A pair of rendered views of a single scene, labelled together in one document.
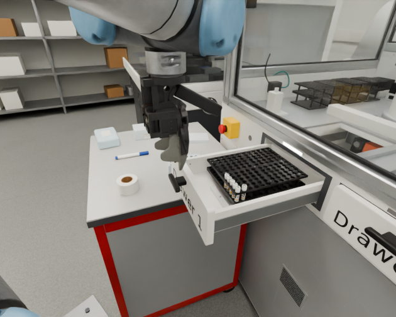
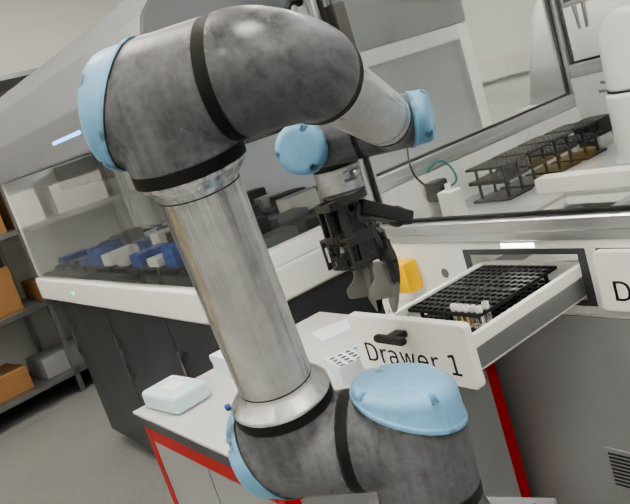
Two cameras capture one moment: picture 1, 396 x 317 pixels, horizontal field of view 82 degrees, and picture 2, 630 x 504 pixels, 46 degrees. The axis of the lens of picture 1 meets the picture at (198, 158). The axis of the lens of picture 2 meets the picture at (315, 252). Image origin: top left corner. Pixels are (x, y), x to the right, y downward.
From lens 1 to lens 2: 0.77 m
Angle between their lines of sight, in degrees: 22
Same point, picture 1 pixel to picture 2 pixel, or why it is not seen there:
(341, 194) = (603, 259)
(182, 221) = not seen: hidden behind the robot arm
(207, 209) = (461, 326)
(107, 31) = (324, 158)
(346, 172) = (593, 230)
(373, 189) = (627, 230)
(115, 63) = not seen: outside the picture
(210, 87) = (315, 240)
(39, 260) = not seen: outside the picture
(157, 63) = (339, 181)
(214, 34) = (427, 127)
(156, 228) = not seen: hidden behind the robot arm
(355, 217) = not seen: outside the picture
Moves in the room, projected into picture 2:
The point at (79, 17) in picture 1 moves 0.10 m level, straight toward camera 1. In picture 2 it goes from (293, 156) to (339, 146)
